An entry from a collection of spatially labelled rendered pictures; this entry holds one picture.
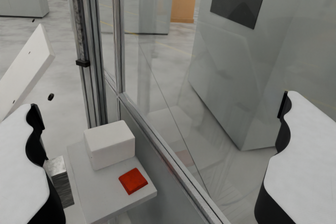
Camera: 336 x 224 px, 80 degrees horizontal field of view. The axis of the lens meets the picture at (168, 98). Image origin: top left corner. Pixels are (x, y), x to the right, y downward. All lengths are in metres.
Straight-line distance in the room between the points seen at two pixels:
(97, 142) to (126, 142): 0.11
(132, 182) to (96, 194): 0.12
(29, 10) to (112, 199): 7.23
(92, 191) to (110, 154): 0.13
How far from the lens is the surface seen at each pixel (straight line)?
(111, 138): 0.80
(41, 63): 0.47
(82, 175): 0.85
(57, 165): 0.94
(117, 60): 0.94
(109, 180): 0.82
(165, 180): 0.78
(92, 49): 0.86
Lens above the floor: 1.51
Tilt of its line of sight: 31 degrees down
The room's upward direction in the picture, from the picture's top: 6 degrees clockwise
